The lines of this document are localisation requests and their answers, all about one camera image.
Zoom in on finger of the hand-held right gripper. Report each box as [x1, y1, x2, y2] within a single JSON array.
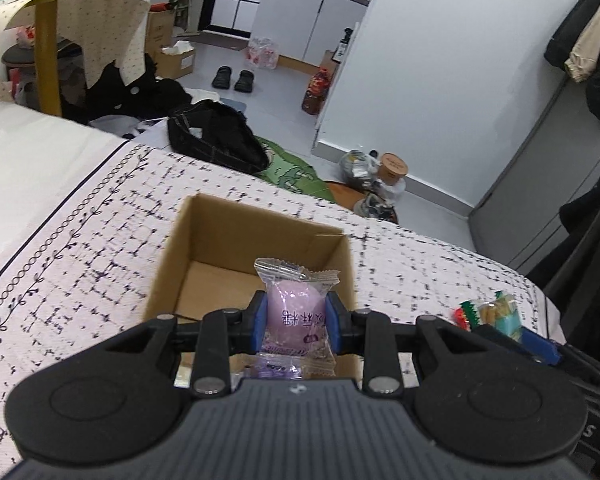
[[472, 324, 564, 367]]

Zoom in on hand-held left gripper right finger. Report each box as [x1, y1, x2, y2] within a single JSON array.
[[325, 291, 496, 395]]

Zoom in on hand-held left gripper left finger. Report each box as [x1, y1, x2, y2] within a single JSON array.
[[97, 291, 269, 397]]

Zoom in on purple snack packet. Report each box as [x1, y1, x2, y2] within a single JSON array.
[[254, 257, 341, 380]]

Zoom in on green yellow snack packet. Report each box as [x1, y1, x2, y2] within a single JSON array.
[[452, 292, 524, 342]]

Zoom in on dark cloth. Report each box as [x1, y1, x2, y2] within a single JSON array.
[[525, 167, 600, 361]]

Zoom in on grey sneaker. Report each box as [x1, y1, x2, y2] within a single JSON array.
[[352, 192, 399, 222]]

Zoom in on clear bag of items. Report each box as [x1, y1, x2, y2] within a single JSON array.
[[340, 150, 381, 189]]

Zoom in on jar with wooden lid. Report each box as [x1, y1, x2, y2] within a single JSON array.
[[377, 152, 410, 197]]

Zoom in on grey wardrobe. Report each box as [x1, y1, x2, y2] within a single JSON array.
[[471, 72, 600, 272]]

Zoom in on black bag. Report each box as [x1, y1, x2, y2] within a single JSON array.
[[167, 100, 270, 175]]

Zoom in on cooking oil bottle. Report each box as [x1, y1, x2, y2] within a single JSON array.
[[301, 67, 334, 116]]

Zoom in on black clothes pile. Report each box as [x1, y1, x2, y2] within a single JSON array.
[[85, 54, 194, 126]]

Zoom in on pink clear plastic bag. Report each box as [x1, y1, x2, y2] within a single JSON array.
[[247, 36, 281, 70]]

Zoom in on cardboard box with white paper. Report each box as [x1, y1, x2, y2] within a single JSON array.
[[152, 40, 197, 80]]

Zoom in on black spray bottle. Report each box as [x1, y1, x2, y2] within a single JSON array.
[[335, 27, 354, 64]]

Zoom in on white bed sheet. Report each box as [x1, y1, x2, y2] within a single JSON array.
[[0, 92, 127, 291]]

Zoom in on white kitchen cabinet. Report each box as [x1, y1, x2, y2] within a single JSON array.
[[250, 0, 371, 69]]

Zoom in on beige hanging garment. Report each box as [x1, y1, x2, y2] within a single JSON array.
[[564, 0, 600, 83]]

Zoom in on tall brown cardboard box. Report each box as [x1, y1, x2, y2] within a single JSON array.
[[145, 7, 176, 54]]

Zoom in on yellow wooden table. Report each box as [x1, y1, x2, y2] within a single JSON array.
[[22, 0, 126, 117]]

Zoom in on cream dotted tablecloth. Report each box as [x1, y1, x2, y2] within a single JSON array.
[[0, 0, 152, 107]]

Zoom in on dark round stool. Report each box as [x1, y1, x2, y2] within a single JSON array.
[[1, 42, 39, 79]]

